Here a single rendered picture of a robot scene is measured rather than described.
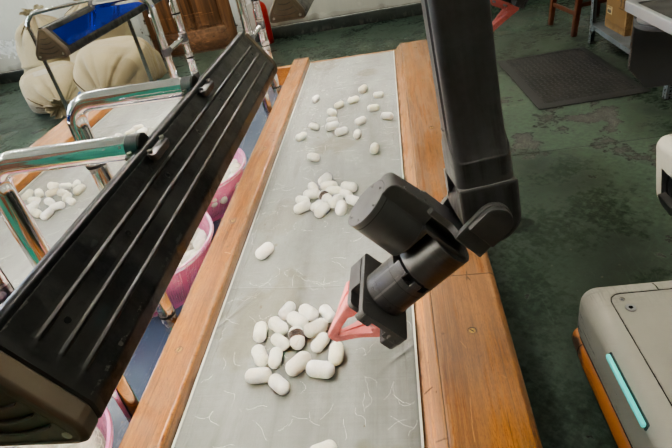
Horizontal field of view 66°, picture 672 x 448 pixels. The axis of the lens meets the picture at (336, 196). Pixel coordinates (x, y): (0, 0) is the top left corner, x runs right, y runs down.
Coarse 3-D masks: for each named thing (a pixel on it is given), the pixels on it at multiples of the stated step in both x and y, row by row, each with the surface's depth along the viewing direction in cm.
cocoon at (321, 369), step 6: (312, 360) 67; (318, 360) 67; (306, 366) 66; (312, 366) 66; (318, 366) 66; (324, 366) 65; (330, 366) 66; (306, 372) 66; (312, 372) 66; (318, 372) 65; (324, 372) 65; (330, 372) 65; (324, 378) 66
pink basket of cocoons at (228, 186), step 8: (240, 152) 124; (240, 160) 125; (240, 168) 116; (232, 176) 113; (240, 176) 117; (224, 184) 111; (232, 184) 115; (216, 192) 112; (224, 192) 113; (232, 192) 116; (208, 208) 113; (216, 208) 114; (224, 208) 117; (216, 216) 116
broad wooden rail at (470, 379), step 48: (432, 96) 133; (432, 144) 111; (432, 192) 95; (480, 288) 72; (432, 336) 67; (480, 336) 65; (432, 384) 61; (480, 384) 59; (432, 432) 57; (480, 432) 54; (528, 432) 53
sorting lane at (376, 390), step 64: (320, 64) 181; (384, 64) 169; (320, 128) 134; (384, 128) 128; (320, 256) 88; (384, 256) 85; (256, 320) 78; (256, 384) 68; (320, 384) 66; (384, 384) 64
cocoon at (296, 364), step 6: (300, 354) 68; (306, 354) 68; (294, 360) 67; (300, 360) 67; (306, 360) 67; (288, 366) 67; (294, 366) 66; (300, 366) 67; (288, 372) 67; (294, 372) 66; (300, 372) 67
